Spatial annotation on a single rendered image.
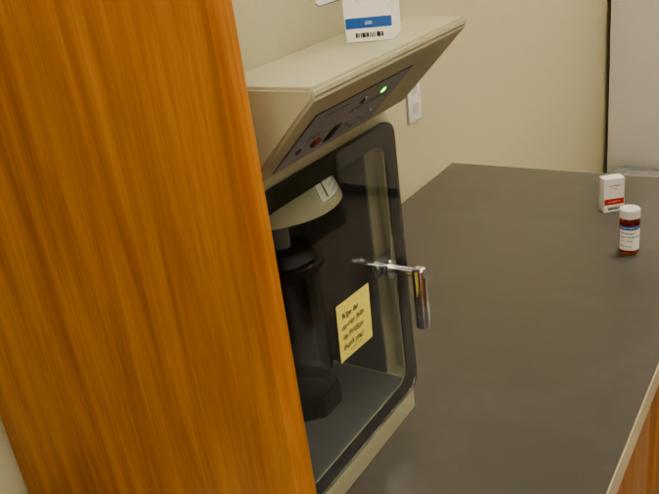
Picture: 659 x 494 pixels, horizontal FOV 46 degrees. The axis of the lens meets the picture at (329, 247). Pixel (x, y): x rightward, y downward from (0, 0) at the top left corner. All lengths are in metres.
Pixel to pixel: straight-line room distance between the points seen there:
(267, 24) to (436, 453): 0.62
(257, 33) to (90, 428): 0.49
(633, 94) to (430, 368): 2.72
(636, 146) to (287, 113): 3.31
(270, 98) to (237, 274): 0.15
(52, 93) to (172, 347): 0.26
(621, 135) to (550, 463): 2.93
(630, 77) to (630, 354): 2.61
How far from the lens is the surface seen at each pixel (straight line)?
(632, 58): 3.79
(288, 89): 0.66
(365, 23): 0.82
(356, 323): 0.95
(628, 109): 3.85
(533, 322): 1.38
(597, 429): 1.15
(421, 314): 1.01
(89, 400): 0.93
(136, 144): 0.67
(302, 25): 0.83
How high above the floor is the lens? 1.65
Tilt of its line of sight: 24 degrees down
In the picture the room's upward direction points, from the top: 8 degrees counter-clockwise
